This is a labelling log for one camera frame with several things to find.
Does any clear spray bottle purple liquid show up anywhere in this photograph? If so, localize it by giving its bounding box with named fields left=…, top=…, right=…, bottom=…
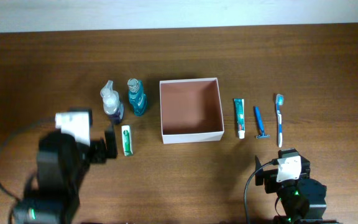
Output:
left=100, top=80, right=124, bottom=124

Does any white open cardboard box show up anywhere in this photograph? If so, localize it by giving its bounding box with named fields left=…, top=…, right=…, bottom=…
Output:
left=159, top=78, right=224, bottom=144

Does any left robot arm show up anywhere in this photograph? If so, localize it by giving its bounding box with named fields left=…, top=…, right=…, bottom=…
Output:
left=12, top=108, right=117, bottom=223

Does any blue white toothbrush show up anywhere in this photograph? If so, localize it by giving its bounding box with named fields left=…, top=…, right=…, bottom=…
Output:
left=275, top=94, right=284, bottom=147

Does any right black cable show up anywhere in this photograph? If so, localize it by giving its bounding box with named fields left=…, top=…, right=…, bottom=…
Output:
left=243, top=159, right=280, bottom=224

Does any teal white toothpaste tube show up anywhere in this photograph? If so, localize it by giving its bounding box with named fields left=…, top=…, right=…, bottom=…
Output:
left=234, top=98, right=246, bottom=139

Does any green white small box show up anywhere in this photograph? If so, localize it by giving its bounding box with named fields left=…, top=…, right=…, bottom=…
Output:
left=121, top=125, right=134, bottom=157

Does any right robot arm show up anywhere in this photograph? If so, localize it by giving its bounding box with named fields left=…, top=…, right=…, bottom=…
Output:
left=255, top=148, right=327, bottom=223

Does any teal mouthwash bottle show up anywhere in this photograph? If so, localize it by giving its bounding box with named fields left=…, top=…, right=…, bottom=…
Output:
left=127, top=78, right=147, bottom=116

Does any blue disposable razor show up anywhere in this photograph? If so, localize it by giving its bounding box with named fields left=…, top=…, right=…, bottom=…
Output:
left=254, top=106, right=270, bottom=139

